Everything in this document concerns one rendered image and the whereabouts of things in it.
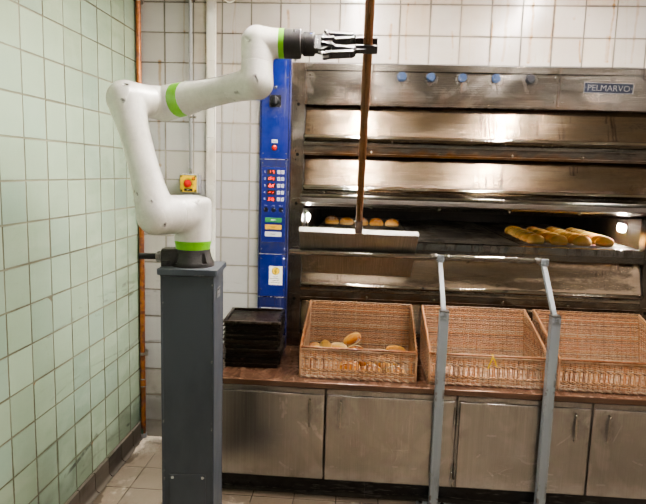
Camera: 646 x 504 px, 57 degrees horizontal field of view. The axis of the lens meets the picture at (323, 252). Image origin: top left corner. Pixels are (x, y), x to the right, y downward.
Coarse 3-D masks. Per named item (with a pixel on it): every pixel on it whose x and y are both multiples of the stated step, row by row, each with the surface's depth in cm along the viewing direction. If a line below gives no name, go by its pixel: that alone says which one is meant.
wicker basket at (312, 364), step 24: (312, 312) 318; (336, 312) 317; (360, 312) 317; (384, 312) 316; (408, 312) 315; (312, 336) 316; (384, 336) 314; (408, 336) 314; (312, 360) 300; (336, 360) 275; (360, 360) 274; (384, 360) 273; (408, 360) 272
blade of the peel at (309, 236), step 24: (312, 240) 277; (336, 240) 276; (360, 240) 274; (384, 240) 273; (408, 240) 272; (312, 264) 295; (336, 264) 293; (360, 264) 292; (384, 264) 290; (408, 264) 289
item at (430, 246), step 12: (480, 252) 313; (492, 252) 312; (504, 252) 312; (516, 252) 311; (528, 252) 311; (540, 252) 310; (552, 252) 310; (564, 252) 310; (576, 252) 309; (588, 252) 309; (600, 252) 308; (612, 252) 308; (624, 252) 307; (636, 252) 307
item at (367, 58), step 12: (372, 0) 172; (372, 12) 175; (372, 24) 179; (372, 36) 183; (360, 120) 213; (360, 132) 217; (360, 144) 222; (360, 156) 228; (360, 168) 233; (360, 180) 239; (360, 192) 246; (360, 204) 252; (360, 216) 260
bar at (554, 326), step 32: (352, 256) 281; (384, 256) 279; (416, 256) 278; (448, 256) 277; (480, 256) 276; (512, 256) 276; (448, 320) 258; (544, 384) 261; (544, 416) 261; (544, 448) 263; (544, 480) 265
